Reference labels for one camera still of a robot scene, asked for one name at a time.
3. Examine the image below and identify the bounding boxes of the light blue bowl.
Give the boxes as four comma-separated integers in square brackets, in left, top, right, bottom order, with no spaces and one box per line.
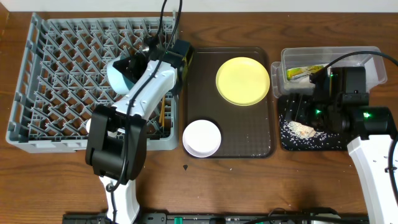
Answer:
[106,56,134,95]

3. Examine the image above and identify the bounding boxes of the clear plastic bin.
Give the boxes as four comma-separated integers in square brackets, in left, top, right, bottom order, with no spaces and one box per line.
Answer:
[271,46,387,98]

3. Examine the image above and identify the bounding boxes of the white cup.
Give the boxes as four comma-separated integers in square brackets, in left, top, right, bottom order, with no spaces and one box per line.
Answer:
[86,118,91,133]

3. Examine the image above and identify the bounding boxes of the dark brown serving tray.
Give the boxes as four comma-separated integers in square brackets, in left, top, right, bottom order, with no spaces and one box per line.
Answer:
[183,47,275,159]

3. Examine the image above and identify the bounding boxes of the green orange snack wrapper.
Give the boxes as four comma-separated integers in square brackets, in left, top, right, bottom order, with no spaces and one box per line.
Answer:
[286,64,326,81]

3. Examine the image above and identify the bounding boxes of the yellow plate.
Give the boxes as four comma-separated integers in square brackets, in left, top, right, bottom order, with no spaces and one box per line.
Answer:
[215,57,271,106]

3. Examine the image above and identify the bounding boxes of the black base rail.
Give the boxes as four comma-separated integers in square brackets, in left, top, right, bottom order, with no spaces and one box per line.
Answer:
[62,213,370,224]

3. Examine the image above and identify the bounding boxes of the pile of rice waste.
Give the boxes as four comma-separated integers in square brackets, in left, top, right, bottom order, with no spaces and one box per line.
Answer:
[279,115,343,151]

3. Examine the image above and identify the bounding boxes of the grey dishwasher rack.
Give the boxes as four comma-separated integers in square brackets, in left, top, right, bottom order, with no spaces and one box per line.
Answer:
[6,14,177,153]

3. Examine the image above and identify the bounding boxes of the white bowl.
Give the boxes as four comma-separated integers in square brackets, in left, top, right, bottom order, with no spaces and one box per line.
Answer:
[182,119,221,158]

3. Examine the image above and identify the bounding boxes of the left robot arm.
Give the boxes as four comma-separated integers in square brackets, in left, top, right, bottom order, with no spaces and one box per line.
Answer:
[85,39,194,223]

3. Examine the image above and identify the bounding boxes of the white napkin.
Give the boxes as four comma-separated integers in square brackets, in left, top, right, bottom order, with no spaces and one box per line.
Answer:
[290,75,315,88]

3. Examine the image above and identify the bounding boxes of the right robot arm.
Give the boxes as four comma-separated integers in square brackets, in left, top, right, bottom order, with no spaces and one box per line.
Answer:
[284,67,397,223]

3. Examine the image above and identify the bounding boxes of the black waste tray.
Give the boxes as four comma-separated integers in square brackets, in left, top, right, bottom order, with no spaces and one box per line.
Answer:
[277,95,350,151]

